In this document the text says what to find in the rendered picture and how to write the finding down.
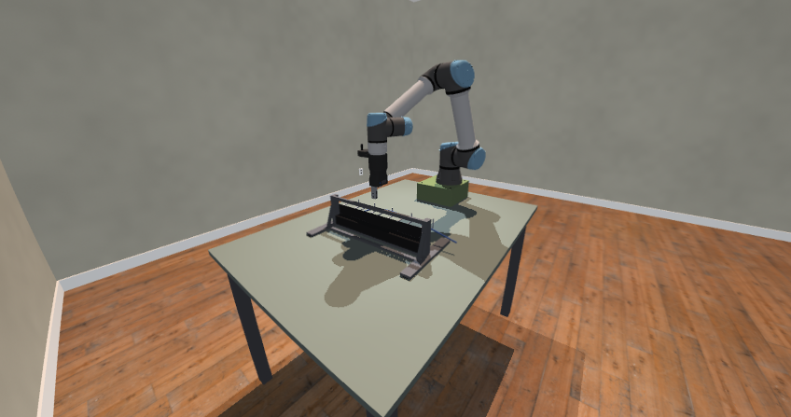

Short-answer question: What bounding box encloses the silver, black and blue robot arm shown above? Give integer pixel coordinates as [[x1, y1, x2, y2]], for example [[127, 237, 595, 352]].
[[367, 60, 486, 186]]

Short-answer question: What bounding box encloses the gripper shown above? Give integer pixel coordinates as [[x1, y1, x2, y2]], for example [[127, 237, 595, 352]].
[[357, 143, 388, 200]]

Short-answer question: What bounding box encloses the black network patch panel rack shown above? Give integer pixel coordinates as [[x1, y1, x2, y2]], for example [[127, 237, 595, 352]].
[[306, 194, 451, 279]]

